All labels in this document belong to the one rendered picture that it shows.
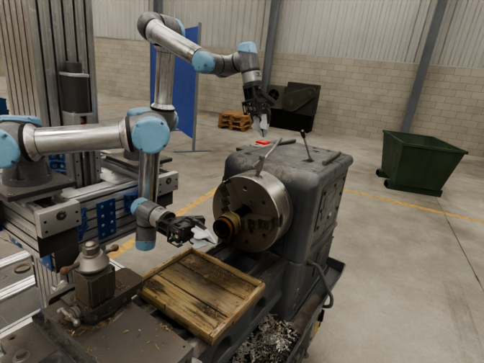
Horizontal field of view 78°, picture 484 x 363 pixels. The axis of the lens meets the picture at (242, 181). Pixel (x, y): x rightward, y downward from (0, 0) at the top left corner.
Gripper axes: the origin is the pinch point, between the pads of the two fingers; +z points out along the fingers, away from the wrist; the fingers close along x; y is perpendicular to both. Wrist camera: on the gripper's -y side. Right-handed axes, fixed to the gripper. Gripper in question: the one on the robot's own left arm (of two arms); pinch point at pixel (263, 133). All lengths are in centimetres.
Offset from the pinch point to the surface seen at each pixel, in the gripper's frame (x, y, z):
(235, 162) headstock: -16.8, 0.8, 10.2
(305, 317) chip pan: 0, -8, 89
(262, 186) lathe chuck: 5.5, 17.0, 18.5
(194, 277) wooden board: -16, 39, 46
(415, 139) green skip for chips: 4, -558, 70
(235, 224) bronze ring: -1.3, 28.5, 29.0
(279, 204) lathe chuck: 9.9, 14.5, 26.3
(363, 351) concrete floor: 8, -65, 149
